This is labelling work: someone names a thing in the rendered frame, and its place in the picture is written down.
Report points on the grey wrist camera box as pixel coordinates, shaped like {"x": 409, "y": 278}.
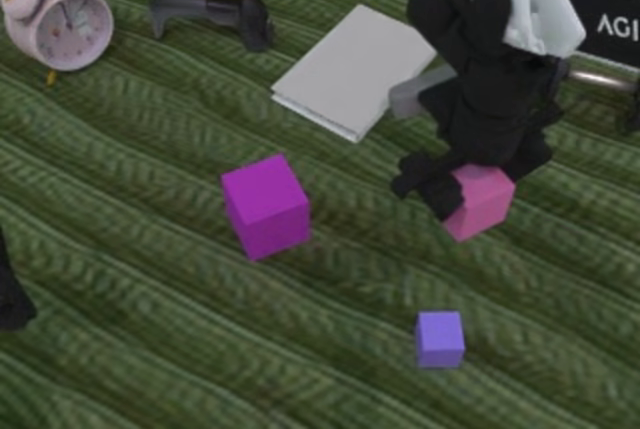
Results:
{"x": 407, "y": 96}

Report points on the pink cube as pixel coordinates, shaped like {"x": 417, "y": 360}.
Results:
{"x": 482, "y": 206}

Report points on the white notebook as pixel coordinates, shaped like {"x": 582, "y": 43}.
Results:
{"x": 350, "y": 71}

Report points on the green knitted cloth mat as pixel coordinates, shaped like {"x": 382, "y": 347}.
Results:
{"x": 150, "y": 299}

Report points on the silver metal rod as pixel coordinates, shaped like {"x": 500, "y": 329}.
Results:
{"x": 600, "y": 79}

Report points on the small purple cube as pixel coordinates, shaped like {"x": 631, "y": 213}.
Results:
{"x": 440, "y": 339}

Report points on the black robot gripper part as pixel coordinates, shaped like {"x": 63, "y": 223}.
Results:
{"x": 11, "y": 294}

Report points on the pink twin-bell alarm clock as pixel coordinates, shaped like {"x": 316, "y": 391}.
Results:
{"x": 60, "y": 24}

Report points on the black handheld barcode scanner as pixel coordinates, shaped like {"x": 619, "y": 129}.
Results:
{"x": 240, "y": 14}

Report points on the magenta cube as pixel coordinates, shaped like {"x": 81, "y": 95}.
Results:
{"x": 265, "y": 206}

